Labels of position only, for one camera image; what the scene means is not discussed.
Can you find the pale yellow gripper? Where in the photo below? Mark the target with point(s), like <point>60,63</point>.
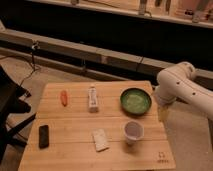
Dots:
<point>163,112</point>

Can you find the green ceramic bowl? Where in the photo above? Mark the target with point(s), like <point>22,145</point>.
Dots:
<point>135,101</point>

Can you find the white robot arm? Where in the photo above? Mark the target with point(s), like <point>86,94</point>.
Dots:
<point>177,82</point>

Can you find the white sponge block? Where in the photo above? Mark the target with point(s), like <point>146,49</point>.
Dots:
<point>100,140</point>

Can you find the orange carrot toy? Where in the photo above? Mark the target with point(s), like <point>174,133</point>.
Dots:
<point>64,98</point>

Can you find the black phone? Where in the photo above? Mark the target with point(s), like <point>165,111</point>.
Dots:
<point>43,136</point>

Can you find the black stand left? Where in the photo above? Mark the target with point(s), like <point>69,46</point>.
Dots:
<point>10,93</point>

